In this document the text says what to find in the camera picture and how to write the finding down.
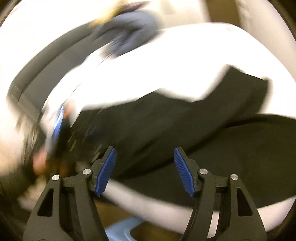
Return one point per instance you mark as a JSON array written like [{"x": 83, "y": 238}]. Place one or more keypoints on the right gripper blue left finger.
[{"x": 102, "y": 170}]

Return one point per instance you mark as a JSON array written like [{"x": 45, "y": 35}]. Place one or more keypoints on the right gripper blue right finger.
[{"x": 188, "y": 171}]

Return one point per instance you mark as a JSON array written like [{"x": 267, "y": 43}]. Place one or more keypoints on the black jeans pants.
[{"x": 224, "y": 133}]

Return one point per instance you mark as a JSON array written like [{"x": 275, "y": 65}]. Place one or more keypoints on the grey padded headboard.
[{"x": 33, "y": 84}]

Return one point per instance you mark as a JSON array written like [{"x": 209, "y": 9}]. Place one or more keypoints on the blue rolled duvet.
[{"x": 126, "y": 32}]

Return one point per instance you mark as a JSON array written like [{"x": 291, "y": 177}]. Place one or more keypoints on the yellow cushion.
[{"x": 110, "y": 9}]

